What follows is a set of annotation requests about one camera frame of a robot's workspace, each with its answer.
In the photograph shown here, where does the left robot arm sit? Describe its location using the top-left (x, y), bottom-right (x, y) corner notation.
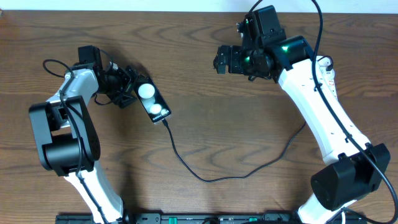
top-left (29, 45), bottom-right (142, 223)

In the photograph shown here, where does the black charging cable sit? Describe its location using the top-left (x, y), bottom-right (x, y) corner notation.
top-left (161, 56), bottom-right (335, 184)

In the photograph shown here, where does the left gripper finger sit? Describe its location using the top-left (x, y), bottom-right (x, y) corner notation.
top-left (126, 65), bottom-right (146, 84)
top-left (118, 95), bottom-right (137, 108)

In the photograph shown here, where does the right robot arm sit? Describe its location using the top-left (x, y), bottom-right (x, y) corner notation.
top-left (213, 6), bottom-right (390, 223)

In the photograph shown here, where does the black Samsung flip phone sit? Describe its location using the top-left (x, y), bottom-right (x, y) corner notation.
top-left (134, 77), bottom-right (172, 123)

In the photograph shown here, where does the white power strip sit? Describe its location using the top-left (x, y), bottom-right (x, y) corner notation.
top-left (317, 55), bottom-right (338, 98)

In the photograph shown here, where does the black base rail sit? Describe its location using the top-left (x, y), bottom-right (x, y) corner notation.
top-left (55, 212), bottom-right (367, 224)

